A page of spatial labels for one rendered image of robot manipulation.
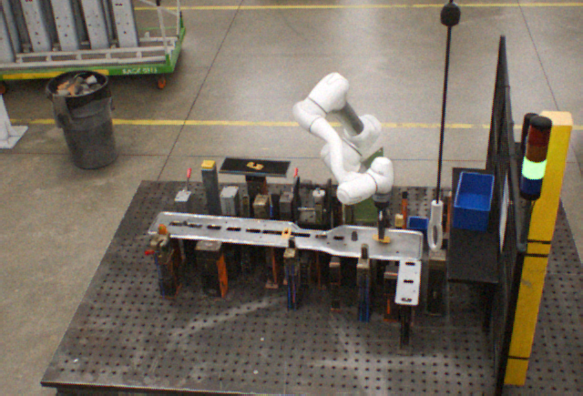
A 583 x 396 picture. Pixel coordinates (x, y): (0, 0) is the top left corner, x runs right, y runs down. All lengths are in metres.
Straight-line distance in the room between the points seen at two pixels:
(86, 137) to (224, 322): 2.84
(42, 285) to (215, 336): 1.94
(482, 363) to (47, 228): 3.48
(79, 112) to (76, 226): 0.92
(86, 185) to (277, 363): 3.11
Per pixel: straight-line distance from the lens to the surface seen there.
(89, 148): 6.14
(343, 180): 3.22
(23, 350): 4.82
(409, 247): 3.52
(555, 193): 2.71
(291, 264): 3.43
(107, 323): 3.76
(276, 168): 3.80
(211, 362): 3.46
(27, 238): 5.67
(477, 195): 3.84
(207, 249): 3.53
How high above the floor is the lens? 3.26
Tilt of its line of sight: 34 degrees down
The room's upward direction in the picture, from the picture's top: 4 degrees counter-clockwise
